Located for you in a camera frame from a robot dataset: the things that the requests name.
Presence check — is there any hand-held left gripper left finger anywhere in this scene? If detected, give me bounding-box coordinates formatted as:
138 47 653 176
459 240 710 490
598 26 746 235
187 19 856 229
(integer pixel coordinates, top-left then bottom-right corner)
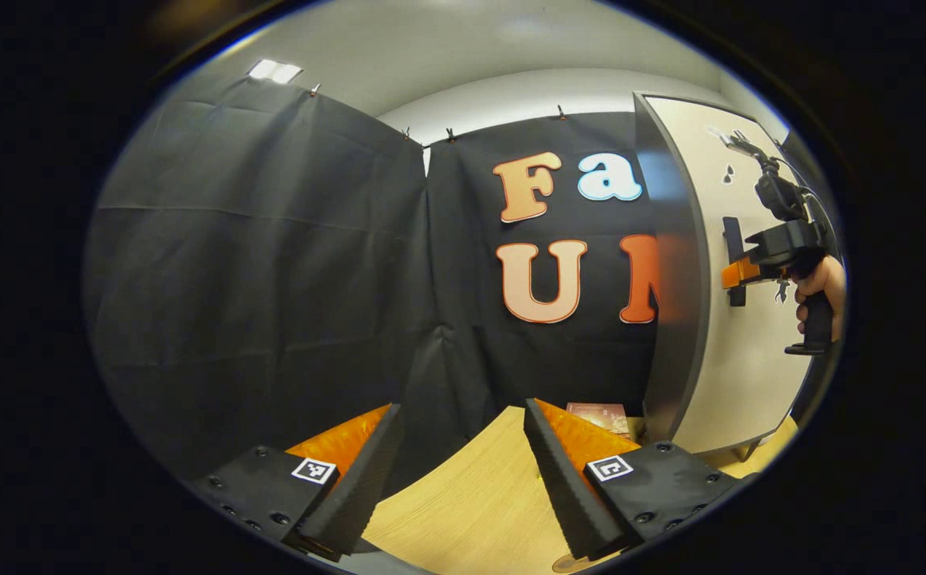
192 403 404 564

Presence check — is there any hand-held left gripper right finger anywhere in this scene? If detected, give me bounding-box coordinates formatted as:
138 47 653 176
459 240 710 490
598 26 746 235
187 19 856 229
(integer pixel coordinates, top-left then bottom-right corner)
523 398 755 561

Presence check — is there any black door handle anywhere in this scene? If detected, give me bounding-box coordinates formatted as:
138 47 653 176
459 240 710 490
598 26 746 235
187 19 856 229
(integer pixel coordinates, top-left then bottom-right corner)
722 216 749 307

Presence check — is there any red brown cover book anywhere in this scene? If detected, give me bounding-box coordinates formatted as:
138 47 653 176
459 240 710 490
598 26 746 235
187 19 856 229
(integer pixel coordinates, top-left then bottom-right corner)
565 402 631 438

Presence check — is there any black backdrop cloth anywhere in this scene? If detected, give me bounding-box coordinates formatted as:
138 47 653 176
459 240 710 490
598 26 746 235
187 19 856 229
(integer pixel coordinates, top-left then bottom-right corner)
84 74 659 484

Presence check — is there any small ceiling light panel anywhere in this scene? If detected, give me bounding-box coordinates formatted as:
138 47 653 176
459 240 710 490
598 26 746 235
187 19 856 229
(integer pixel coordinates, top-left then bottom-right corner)
246 57 305 85

